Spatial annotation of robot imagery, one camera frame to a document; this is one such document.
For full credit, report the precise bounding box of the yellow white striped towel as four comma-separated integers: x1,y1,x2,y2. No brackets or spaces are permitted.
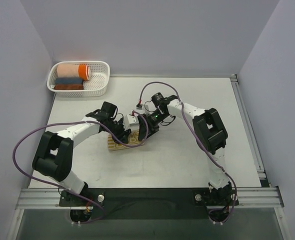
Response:
107,130,144,152

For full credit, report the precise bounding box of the aluminium front rail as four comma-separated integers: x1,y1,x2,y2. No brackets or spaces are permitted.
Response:
15,187,284,210

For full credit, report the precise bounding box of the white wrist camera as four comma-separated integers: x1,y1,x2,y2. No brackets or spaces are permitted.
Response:
135,103,153,114
123,114,140,131

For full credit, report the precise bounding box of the white perforated plastic basket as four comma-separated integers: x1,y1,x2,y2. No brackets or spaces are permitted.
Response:
46,60,110,98

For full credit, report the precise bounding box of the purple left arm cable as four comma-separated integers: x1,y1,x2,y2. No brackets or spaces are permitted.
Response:
12,112,148,224

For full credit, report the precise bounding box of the aluminium right side rail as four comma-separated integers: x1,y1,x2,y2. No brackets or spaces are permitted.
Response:
230,74,271,188

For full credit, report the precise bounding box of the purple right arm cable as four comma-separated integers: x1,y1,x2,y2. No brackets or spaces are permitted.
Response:
136,81,238,223

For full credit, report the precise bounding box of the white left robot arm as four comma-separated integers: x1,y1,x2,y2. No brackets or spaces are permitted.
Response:
32,101,132,206

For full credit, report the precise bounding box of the blue grey rolled towel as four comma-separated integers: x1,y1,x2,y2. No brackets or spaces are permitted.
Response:
55,77,84,85

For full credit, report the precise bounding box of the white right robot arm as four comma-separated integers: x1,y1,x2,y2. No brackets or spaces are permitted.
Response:
138,92,235,206

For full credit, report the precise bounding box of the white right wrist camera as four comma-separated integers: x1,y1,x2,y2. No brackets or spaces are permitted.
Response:
135,103,153,114

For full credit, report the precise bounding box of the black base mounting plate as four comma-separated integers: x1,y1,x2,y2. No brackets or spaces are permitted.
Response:
58,185,239,223

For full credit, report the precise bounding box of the brown rolled towel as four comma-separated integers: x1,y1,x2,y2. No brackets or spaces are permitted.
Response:
54,84,84,91

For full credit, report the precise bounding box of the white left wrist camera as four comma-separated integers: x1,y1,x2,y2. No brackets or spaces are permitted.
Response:
123,114,140,131

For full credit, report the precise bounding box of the aluminium rail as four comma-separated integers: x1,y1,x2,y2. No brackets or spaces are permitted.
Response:
230,74,271,188
15,187,284,210

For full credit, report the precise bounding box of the peach orange rolled towel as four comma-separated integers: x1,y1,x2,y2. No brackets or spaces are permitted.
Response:
56,63,91,81

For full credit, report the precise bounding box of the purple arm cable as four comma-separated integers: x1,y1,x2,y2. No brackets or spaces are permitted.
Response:
12,112,148,224
136,81,238,223

